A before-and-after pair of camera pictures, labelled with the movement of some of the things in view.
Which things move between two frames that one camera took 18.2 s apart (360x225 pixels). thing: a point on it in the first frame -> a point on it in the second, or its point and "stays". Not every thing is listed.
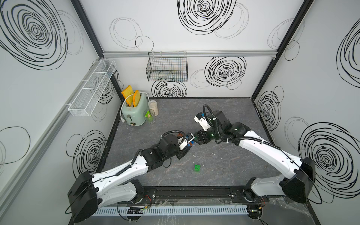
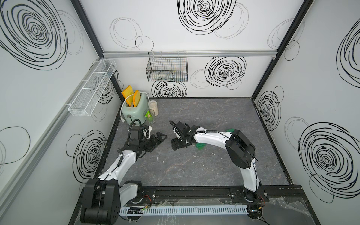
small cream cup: x=153 y=105 stays
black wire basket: x=171 y=66 stays
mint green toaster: x=136 y=116 stays
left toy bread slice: x=128 y=91 stays
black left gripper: x=183 y=152 -> x=155 y=143
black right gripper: x=198 y=135 -> x=175 y=144
